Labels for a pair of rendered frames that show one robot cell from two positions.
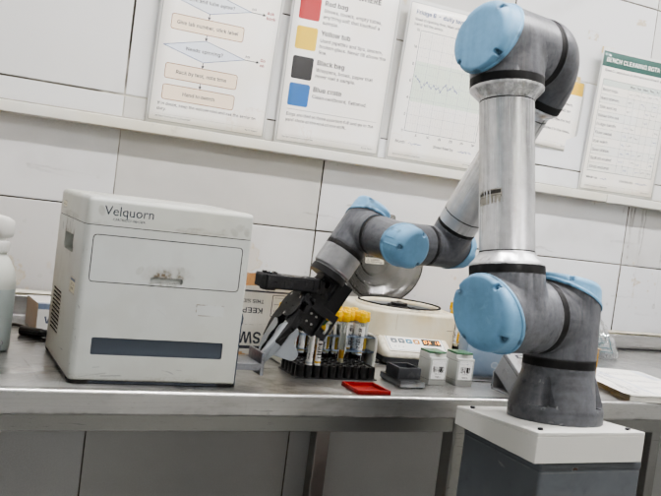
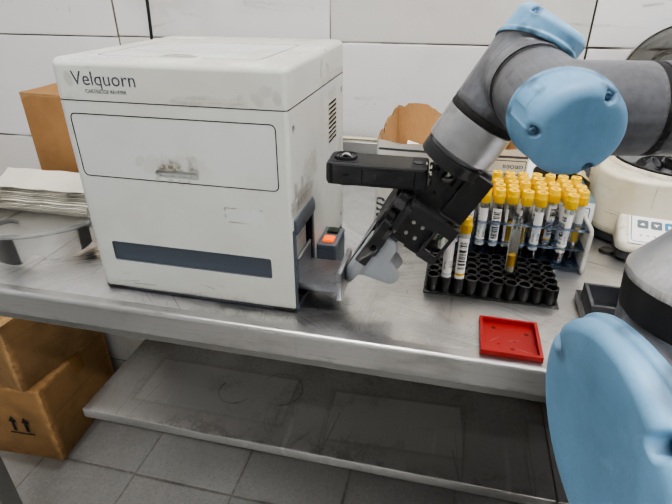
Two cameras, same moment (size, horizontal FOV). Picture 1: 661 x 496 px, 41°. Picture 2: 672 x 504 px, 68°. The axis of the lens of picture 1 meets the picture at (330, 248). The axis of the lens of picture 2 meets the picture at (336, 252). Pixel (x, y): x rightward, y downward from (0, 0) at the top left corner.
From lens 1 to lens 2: 1.14 m
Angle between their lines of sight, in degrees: 45
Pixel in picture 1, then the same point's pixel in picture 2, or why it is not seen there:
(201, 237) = (207, 110)
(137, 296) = (146, 195)
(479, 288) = (604, 394)
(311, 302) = (411, 206)
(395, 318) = (653, 192)
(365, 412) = (489, 383)
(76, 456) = not seen: hidden behind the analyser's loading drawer
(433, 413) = not seen: hidden behind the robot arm
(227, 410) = (271, 349)
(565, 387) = not seen: outside the picture
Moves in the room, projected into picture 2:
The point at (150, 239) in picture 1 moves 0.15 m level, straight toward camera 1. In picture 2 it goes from (141, 117) to (12, 152)
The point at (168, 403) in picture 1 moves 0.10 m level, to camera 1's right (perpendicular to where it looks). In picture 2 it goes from (195, 331) to (248, 364)
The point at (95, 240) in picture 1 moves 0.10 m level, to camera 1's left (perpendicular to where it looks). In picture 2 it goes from (75, 122) to (36, 109)
